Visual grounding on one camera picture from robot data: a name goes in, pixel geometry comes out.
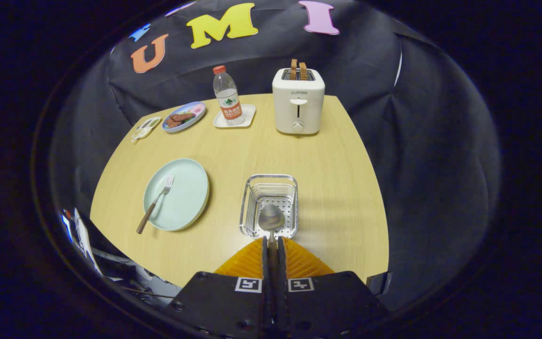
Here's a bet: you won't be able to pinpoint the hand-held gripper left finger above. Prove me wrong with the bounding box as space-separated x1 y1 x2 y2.
165 235 274 339

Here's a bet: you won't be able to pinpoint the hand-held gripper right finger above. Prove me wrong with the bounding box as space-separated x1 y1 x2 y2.
278 235 390 339

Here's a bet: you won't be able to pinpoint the spoon with wooden handle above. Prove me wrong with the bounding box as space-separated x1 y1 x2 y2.
258 204 286 283

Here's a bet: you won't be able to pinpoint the fork with wooden handle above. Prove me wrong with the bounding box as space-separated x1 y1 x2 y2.
136 174 175 234

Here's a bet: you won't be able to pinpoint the black clamp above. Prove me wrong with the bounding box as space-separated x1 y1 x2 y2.
367 272 391 296

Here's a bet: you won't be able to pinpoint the light green plate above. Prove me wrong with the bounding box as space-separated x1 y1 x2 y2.
143 158 210 232

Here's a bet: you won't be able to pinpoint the white square coaster tray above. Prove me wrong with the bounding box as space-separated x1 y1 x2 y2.
213 104 256 129

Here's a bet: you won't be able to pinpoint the white toaster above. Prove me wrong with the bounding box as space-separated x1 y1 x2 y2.
272 67 326 136

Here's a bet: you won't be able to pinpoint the colourful patterned plate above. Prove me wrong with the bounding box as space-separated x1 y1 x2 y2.
162 101 207 133

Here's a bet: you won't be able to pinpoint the brown meat pieces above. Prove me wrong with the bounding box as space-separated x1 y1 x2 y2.
167 112 195 129

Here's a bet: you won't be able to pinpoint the clear water bottle red cap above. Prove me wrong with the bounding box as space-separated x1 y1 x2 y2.
213 65 245 126

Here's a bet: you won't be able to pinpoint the small white patterned dish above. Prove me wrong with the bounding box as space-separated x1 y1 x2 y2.
131 116 162 143

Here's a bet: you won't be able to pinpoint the metal wire basket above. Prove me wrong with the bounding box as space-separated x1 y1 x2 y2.
239 174 299 239

